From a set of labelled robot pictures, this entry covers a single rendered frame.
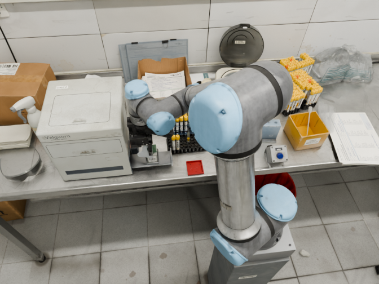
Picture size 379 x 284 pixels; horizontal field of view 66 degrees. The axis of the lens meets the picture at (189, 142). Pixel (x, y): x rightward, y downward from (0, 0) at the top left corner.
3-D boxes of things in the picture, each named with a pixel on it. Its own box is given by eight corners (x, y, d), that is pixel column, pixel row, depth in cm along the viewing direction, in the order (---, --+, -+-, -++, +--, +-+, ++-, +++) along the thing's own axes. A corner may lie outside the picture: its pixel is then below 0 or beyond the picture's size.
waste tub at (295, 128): (294, 151, 131) (301, 137, 123) (282, 129, 139) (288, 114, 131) (321, 147, 133) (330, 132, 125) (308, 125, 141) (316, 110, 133)
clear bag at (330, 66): (313, 89, 157) (327, 61, 142) (295, 70, 167) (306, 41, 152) (352, 79, 163) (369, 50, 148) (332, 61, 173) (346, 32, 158)
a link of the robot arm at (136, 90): (132, 98, 87) (118, 83, 91) (137, 123, 95) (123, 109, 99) (154, 88, 90) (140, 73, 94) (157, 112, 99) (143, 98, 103)
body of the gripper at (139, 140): (131, 133, 114) (126, 112, 104) (153, 132, 115) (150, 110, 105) (131, 149, 109) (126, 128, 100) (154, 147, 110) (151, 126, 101)
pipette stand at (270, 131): (254, 142, 134) (258, 128, 126) (252, 131, 138) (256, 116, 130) (276, 143, 134) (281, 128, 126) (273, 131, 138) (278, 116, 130)
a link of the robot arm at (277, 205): (293, 220, 93) (310, 202, 82) (264, 246, 87) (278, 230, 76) (265, 191, 98) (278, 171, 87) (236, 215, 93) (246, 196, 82)
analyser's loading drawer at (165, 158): (123, 171, 121) (120, 164, 116) (123, 158, 125) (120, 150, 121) (172, 165, 123) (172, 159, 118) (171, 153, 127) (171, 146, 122)
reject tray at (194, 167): (188, 175, 122) (188, 174, 122) (185, 162, 126) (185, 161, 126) (203, 173, 123) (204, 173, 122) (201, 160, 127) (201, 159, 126)
